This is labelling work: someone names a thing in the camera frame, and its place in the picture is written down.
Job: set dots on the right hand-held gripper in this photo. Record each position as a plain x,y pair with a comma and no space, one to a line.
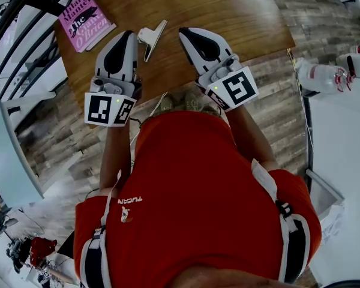
225,79

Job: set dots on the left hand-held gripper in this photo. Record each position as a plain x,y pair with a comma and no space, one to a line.
120,52

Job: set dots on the silver metal clip object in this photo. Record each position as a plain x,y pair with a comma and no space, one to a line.
151,37

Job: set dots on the person's right forearm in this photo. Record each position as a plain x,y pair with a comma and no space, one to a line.
252,139

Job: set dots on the person's left forearm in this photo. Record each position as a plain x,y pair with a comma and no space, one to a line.
115,154

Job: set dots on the person's right shoe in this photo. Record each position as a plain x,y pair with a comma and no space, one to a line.
193,100

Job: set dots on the person's shoe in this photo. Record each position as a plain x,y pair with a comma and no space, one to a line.
166,104
193,100

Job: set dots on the pink book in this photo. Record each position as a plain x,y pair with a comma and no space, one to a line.
82,22

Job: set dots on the person's left shoe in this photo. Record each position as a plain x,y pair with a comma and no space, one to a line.
166,104

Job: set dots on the wooden table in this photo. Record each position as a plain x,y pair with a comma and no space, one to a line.
198,10

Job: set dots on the clear plastic bottle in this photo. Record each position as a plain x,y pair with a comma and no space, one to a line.
316,75

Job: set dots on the black metal railing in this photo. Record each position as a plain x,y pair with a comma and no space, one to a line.
27,25

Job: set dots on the person's red shirt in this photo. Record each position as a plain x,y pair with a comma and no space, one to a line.
198,205

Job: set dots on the white desk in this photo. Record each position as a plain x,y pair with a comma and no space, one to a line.
342,136

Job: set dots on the grey flat panel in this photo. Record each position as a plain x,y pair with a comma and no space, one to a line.
9,160

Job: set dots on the red machine part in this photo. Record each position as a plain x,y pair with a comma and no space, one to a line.
42,249

